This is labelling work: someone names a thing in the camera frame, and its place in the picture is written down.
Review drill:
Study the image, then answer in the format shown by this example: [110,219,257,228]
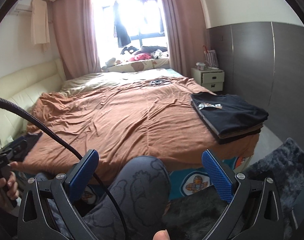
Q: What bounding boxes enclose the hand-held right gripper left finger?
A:
[17,149,100,240]

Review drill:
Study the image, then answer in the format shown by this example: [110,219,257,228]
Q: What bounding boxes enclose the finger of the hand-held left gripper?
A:
[0,139,29,162]

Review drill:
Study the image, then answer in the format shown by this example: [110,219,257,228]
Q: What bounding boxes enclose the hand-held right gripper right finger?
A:
[201,149,284,240]

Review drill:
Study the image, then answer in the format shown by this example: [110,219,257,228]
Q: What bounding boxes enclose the black clothes pile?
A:
[24,132,44,155]

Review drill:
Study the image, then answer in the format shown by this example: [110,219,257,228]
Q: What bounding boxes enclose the black bear print t-shirt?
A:
[191,92,269,135]

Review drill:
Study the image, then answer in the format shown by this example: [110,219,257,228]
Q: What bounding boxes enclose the stack of folded clothes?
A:
[204,122,262,145]

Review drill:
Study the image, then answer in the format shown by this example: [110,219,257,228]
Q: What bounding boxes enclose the dark clothes on windowsill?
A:
[141,45,169,54]

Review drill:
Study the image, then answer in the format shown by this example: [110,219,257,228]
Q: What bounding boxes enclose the person's right hand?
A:
[153,230,170,240]

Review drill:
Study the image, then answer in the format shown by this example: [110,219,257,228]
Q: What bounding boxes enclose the teal printed bedsheet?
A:
[84,152,255,204]

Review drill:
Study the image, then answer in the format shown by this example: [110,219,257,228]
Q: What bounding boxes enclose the orange blanket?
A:
[22,76,259,183]

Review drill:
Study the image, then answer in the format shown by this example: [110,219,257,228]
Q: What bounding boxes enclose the cream padded headboard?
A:
[0,57,66,140]

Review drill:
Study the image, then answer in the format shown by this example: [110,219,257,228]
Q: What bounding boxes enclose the grey shaggy rug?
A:
[162,137,304,240]

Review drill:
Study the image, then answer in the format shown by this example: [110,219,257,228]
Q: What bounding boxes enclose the beige duvet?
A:
[59,68,182,98]

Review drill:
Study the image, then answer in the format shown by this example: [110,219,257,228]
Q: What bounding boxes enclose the white nightstand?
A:
[191,67,225,92]

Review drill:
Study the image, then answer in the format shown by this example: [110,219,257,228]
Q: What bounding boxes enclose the beige plush toy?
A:
[106,57,122,67]

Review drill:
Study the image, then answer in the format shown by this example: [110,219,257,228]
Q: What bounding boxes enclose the bear print cushion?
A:
[102,57,171,73]

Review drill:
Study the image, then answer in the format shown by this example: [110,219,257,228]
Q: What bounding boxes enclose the white hanging cloth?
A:
[31,0,51,53]

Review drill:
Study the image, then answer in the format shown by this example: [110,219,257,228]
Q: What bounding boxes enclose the red plush toy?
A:
[128,53,152,62]

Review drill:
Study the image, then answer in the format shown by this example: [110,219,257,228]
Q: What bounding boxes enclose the black and white plush toy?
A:
[119,46,140,57]

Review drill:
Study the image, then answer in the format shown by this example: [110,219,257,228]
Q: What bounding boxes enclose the pink curtain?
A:
[52,0,102,79]
[154,0,209,78]

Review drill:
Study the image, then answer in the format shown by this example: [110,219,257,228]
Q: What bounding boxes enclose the white air conditioner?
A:
[13,0,34,13]

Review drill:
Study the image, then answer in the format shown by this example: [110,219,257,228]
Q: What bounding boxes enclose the window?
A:
[91,0,171,63]

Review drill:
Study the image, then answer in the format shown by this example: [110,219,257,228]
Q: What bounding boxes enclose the black braided cable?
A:
[0,95,129,240]

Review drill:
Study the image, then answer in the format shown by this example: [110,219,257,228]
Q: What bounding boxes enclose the tangled cables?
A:
[136,78,172,88]

